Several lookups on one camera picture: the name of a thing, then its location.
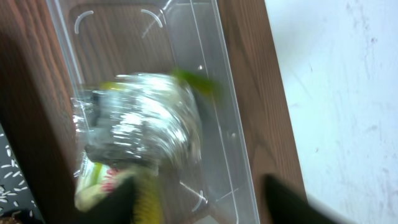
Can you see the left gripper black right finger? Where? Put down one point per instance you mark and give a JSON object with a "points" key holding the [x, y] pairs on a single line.
{"points": [[286, 206]]}

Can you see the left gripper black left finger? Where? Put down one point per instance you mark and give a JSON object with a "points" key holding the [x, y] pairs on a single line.
{"points": [[116, 208]]}

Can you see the silver green snack wrapper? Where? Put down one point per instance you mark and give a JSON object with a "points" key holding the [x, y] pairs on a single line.
{"points": [[146, 126]]}

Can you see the pile of white rice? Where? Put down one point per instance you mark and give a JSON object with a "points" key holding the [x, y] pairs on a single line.
{"points": [[16, 198]]}

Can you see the brown food scrap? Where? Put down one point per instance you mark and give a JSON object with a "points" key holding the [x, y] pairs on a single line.
{"points": [[9, 220]]}

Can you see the black waste tray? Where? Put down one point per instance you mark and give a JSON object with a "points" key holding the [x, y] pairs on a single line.
{"points": [[38, 217]]}

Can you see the clear plastic bin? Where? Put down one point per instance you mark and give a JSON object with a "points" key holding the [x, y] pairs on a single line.
{"points": [[103, 39]]}

